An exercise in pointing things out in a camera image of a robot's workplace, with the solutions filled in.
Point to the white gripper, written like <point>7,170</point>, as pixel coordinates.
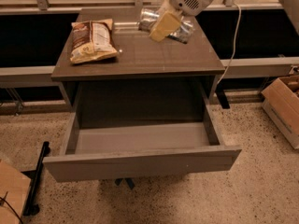
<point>184,1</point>

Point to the silver redbull can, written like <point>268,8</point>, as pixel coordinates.
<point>148,17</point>

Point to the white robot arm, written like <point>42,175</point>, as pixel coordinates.
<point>290,7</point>

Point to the open grey top drawer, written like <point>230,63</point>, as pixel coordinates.
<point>133,132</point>

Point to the brown chip bag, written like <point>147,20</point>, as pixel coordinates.
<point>92,41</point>

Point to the cardboard box right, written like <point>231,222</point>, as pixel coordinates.
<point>281,104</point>

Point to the cardboard box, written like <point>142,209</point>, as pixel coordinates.
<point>14,188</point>
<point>281,104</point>

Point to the cardboard box left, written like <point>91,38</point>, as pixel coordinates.
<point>14,188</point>

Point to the black metal stand leg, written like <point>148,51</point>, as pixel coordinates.
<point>31,208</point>

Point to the grey window rail frame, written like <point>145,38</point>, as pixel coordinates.
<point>38,7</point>

